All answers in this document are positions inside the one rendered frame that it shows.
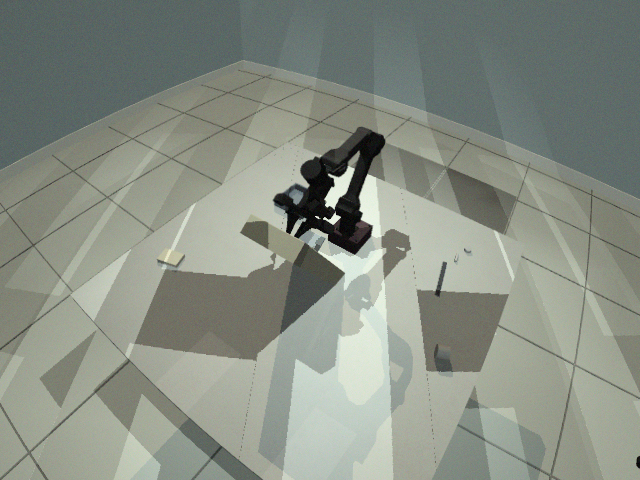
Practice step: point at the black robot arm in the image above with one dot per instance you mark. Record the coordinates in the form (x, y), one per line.
(335, 162)

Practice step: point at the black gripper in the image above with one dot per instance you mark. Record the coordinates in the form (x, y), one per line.
(294, 211)

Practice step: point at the grey cylinder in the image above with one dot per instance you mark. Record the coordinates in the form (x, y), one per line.
(442, 352)

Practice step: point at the black thin bar with two small pins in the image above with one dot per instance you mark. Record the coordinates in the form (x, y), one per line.
(441, 278)

